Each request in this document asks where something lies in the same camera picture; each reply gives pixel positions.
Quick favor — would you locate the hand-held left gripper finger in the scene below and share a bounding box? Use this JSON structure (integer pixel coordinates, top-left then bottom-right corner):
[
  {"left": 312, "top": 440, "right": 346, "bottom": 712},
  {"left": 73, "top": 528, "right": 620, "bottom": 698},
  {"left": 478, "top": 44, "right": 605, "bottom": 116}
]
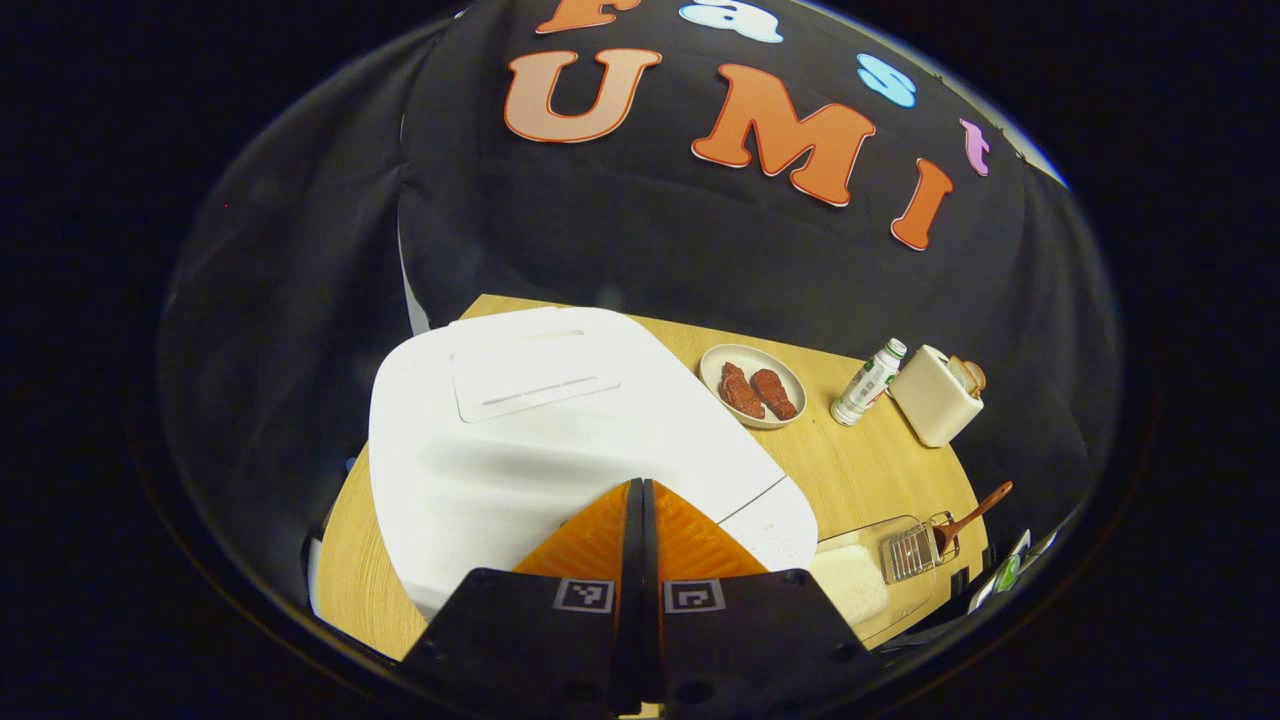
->
[
  {"left": 400, "top": 478, "right": 646, "bottom": 716},
  {"left": 643, "top": 478, "right": 881, "bottom": 719}
]

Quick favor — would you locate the white rice cooker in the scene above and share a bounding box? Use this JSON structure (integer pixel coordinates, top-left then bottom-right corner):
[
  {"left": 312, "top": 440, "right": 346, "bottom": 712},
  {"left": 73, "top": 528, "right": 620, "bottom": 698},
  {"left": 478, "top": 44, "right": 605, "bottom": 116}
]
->
[{"left": 368, "top": 306, "right": 819, "bottom": 619}]

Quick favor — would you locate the white rice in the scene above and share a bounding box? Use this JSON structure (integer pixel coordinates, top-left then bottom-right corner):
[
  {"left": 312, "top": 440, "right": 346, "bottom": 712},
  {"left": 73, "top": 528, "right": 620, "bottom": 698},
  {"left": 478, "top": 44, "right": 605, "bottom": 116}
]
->
[{"left": 810, "top": 545, "right": 891, "bottom": 626}]

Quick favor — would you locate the metal wire chopstick holder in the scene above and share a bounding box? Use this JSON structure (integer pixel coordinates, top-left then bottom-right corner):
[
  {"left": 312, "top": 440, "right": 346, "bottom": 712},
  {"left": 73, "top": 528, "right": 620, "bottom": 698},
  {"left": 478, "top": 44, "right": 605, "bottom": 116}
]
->
[{"left": 880, "top": 512, "right": 961, "bottom": 585}]

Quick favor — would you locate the brown wooden spoon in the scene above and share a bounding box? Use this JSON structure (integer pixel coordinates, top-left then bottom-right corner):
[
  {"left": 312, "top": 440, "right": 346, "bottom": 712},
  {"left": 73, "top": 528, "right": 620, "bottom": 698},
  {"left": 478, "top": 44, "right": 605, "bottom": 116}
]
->
[{"left": 935, "top": 481, "right": 1014, "bottom": 554}]

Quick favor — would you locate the red meat piece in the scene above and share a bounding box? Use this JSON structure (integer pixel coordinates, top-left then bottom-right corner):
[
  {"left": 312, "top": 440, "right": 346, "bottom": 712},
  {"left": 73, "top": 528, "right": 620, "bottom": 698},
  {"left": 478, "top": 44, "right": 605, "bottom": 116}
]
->
[
  {"left": 750, "top": 368, "right": 799, "bottom": 421},
  {"left": 719, "top": 362, "right": 766, "bottom": 420}
]

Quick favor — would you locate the beige round plate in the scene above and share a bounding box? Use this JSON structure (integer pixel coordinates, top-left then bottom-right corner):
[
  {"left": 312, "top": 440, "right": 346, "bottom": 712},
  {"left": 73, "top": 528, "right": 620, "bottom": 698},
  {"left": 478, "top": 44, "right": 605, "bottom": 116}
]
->
[{"left": 699, "top": 344, "right": 808, "bottom": 430}]

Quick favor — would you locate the white green drink bottle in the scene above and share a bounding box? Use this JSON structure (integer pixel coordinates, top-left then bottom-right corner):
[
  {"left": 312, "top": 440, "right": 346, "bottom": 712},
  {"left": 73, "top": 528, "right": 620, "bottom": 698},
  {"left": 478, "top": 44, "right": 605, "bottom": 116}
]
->
[{"left": 830, "top": 338, "right": 909, "bottom": 427}]

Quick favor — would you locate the white toaster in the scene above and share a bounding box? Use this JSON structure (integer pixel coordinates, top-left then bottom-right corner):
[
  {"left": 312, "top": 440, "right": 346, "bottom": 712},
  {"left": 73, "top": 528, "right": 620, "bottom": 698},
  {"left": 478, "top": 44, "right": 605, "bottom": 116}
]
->
[{"left": 889, "top": 345, "right": 987, "bottom": 448}]

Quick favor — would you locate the black backdrop cloth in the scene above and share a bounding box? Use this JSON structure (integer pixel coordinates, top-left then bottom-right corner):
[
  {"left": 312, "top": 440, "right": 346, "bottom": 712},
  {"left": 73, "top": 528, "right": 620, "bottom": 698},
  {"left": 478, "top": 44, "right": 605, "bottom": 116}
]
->
[{"left": 160, "top": 0, "right": 1121, "bottom": 611}]

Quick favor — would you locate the white green stand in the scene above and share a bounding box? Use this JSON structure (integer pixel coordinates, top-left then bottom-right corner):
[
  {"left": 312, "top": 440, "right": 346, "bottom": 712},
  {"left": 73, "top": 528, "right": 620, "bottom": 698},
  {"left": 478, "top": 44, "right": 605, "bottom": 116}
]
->
[{"left": 965, "top": 530, "right": 1061, "bottom": 613}]

